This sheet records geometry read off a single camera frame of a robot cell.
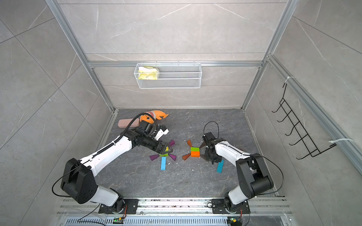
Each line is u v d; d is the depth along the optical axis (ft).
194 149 3.06
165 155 3.07
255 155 1.56
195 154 2.98
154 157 2.96
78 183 1.37
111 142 1.74
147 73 2.87
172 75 3.31
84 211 2.38
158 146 2.29
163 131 2.44
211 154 2.46
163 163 2.89
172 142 3.21
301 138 2.11
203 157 3.02
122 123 3.55
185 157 3.03
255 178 1.44
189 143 3.20
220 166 2.83
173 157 2.96
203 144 3.13
